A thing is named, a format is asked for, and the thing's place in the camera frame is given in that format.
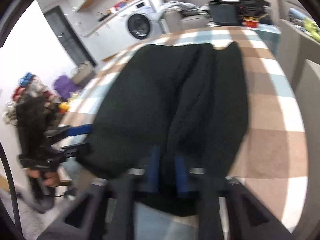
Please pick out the grey and white clothes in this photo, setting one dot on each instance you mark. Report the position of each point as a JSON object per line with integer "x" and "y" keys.
{"x": 175, "y": 7}

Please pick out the woven tote bag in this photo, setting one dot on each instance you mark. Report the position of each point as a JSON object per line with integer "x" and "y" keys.
{"x": 83, "y": 73}

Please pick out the pile of black clothes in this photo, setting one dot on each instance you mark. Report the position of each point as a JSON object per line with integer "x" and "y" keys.
{"x": 247, "y": 0}

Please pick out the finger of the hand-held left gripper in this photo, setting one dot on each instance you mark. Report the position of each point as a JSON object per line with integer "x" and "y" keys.
{"x": 75, "y": 151}
{"x": 77, "y": 130}

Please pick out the yellow toy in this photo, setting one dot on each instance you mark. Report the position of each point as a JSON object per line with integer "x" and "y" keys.
{"x": 63, "y": 107}

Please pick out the dark door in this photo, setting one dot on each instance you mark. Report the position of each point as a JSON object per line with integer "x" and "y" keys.
{"x": 68, "y": 35}

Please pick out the purple bag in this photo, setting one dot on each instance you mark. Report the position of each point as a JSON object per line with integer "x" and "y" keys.
{"x": 65, "y": 88}

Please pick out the person's left hand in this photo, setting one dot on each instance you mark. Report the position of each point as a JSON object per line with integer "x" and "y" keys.
{"x": 51, "y": 180}

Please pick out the red noodle bowl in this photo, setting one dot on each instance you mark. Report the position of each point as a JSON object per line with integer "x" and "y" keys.
{"x": 250, "y": 22}

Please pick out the grey upholstered chair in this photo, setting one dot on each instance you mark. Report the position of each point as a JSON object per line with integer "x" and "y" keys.
{"x": 308, "y": 92}

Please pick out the wooden shoe rack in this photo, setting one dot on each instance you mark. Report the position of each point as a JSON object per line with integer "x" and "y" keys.
{"x": 27, "y": 85}

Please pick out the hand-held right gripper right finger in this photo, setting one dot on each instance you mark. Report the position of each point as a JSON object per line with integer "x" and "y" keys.
{"x": 181, "y": 177}

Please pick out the grey side table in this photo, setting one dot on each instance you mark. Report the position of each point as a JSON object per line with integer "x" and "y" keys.
{"x": 292, "y": 45}

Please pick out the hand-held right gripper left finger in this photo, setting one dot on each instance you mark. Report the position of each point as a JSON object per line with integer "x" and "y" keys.
{"x": 152, "y": 170}

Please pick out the grey sofa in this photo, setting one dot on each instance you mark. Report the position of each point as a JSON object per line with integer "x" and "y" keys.
{"x": 185, "y": 22}

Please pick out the light blue pillow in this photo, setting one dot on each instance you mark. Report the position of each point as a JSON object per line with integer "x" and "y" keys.
{"x": 297, "y": 13}

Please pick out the black knit garment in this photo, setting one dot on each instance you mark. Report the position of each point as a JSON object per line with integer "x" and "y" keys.
{"x": 162, "y": 100}

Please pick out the teal checkered cloth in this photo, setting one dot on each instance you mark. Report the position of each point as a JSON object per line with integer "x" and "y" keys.
{"x": 266, "y": 37}

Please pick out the brown checkered blanket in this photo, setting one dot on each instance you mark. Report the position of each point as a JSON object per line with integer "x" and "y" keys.
{"x": 270, "y": 110}

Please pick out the white kitchen counter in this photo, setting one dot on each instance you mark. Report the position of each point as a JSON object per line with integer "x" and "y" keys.
{"x": 110, "y": 32}

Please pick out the white washing machine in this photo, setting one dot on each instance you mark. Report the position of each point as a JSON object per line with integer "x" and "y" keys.
{"x": 138, "y": 23}

